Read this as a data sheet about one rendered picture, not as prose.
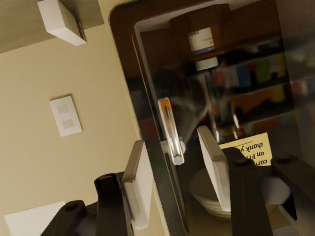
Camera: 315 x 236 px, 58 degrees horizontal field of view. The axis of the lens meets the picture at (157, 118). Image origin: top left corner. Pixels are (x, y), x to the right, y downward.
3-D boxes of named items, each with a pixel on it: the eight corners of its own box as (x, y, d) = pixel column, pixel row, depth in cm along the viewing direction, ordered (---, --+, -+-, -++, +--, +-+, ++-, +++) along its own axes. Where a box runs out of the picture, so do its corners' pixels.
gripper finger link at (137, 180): (148, 228, 15) (135, 231, 15) (153, 174, 22) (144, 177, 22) (134, 177, 14) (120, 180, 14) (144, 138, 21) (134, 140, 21)
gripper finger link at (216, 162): (212, 160, 14) (227, 157, 14) (196, 126, 21) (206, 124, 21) (223, 213, 15) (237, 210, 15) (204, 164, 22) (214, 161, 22)
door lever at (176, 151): (153, 95, 40) (171, 90, 40) (169, 158, 41) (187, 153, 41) (152, 100, 34) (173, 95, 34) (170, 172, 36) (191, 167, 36)
